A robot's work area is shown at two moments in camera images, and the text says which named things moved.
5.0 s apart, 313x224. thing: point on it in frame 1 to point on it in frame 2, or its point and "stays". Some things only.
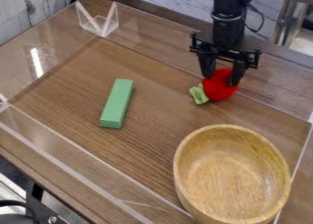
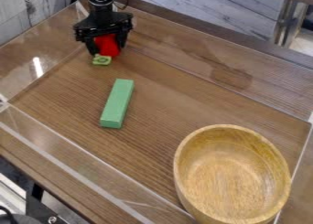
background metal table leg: x=292 y=18 stays
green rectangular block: x=118 y=103 stays
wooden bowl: x=232 y=176 stays
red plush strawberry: x=217 y=86 to x=108 y=45
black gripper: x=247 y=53 to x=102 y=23
